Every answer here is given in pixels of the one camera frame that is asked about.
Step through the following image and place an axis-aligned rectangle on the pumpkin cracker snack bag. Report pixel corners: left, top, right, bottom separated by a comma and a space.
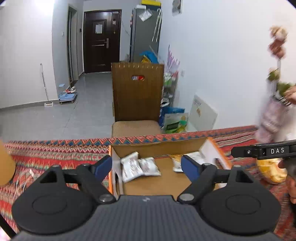
171, 151, 208, 173

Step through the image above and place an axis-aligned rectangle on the white silver snack packet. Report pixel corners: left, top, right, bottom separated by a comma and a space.
138, 157, 161, 176

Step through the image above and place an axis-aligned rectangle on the person's right hand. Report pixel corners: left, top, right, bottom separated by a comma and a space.
278, 158, 296, 204

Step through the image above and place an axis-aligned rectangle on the plate of orange peels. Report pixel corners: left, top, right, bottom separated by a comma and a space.
256, 158, 287, 184

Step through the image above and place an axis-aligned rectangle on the pink ribbed flower vase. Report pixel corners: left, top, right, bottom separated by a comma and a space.
255, 95, 292, 143

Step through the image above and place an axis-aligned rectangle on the red cardboard snack box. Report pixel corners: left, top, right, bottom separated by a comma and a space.
109, 137, 231, 198

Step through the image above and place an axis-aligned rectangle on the white leaning board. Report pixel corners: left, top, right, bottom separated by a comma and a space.
187, 94, 218, 132

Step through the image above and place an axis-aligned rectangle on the colourful patterned tablecloth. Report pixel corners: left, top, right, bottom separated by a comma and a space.
1, 126, 295, 240

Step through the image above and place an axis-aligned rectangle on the blue pet food bowl stand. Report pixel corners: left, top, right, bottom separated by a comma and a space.
59, 86, 78, 104

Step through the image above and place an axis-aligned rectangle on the yellow thermos jug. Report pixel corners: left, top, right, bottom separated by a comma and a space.
0, 141, 16, 186

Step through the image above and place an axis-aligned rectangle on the dark entrance door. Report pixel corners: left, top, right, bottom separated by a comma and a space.
83, 9, 121, 74

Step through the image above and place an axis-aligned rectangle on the grey refrigerator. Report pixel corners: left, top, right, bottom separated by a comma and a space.
129, 5, 162, 62

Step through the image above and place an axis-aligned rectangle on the cluttered wire storage rack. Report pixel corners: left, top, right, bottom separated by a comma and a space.
138, 45, 181, 110

